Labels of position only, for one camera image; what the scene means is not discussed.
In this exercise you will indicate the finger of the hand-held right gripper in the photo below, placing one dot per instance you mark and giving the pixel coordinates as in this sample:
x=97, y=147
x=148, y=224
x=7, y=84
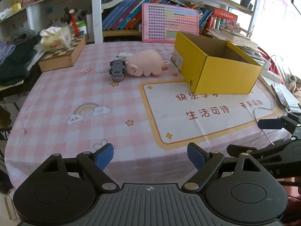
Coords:
x=237, y=149
x=270, y=123

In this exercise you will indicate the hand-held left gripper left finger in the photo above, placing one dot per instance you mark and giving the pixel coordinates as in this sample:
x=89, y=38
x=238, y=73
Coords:
x=104, y=156

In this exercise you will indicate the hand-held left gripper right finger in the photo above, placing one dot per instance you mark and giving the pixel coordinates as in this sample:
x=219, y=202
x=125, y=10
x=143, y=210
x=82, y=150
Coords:
x=196, y=156

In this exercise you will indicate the yellow cardboard box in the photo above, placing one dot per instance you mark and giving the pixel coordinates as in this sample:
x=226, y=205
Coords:
x=223, y=77

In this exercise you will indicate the grey toy car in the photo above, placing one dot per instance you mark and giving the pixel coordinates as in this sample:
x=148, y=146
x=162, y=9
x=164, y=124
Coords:
x=117, y=69

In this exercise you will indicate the pink pig plush toy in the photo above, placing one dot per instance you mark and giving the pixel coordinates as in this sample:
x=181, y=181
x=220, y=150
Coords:
x=145, y=62

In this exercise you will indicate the white charger with prongs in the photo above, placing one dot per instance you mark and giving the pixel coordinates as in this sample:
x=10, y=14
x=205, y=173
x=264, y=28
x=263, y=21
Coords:
x=124, y=55

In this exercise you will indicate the black smartphone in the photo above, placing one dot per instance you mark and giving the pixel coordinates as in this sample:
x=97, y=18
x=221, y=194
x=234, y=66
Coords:
x=282, y=98

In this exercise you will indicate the white notebook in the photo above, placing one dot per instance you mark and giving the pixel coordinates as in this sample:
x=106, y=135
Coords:
x=295, y=103

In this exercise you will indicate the brown plush toy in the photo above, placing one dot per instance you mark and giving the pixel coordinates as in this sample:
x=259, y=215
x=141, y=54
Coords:
x=292, y=84

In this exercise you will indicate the white power strip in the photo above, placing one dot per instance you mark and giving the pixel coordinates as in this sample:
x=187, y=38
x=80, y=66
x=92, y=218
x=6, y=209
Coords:
x=272, y=74

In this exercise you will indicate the white plugged-in charger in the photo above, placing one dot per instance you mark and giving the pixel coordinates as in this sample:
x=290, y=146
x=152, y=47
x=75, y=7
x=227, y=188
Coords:
x=268, y=64

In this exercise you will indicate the red cloth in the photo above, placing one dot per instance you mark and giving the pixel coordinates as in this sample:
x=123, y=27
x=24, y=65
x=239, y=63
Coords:
x=279, y=63

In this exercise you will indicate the pink checkered tablecloth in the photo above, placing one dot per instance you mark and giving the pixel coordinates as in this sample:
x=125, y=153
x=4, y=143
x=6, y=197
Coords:
x=58, y=94

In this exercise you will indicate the stack of papers and books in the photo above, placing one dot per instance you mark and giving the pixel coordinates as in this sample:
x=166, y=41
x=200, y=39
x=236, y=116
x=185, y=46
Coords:
x=237, y=40

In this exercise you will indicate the wooden chessboard box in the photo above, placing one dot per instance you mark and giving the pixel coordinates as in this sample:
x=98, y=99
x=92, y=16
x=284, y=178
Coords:
x=63, y=56

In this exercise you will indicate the red book box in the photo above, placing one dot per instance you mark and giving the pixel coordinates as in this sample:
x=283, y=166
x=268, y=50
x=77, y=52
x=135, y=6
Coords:
x=223, y=16

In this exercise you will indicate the floral tissue pack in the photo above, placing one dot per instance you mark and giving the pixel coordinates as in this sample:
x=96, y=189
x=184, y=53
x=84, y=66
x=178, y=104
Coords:
x=55, y=40

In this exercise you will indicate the pile of dark clothes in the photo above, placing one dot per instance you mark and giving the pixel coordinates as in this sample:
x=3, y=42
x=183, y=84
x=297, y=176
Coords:
x=16, y=63

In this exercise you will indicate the green white pen cup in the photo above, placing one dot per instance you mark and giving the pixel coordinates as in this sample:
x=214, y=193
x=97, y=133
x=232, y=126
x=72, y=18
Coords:
x=81, y=29

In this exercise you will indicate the red toy pen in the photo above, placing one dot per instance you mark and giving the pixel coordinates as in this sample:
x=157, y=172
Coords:
x=74, y=23

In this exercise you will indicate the pink learning tablet board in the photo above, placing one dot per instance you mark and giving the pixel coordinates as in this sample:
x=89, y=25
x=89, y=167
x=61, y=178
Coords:
x=164, y=23

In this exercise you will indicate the white wooden bookshelf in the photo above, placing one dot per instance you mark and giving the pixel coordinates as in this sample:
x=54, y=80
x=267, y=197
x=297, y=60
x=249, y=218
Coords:
x=97, y=16

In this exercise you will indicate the row of colourful books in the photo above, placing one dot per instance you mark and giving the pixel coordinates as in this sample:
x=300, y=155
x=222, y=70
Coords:
x=122, y=16

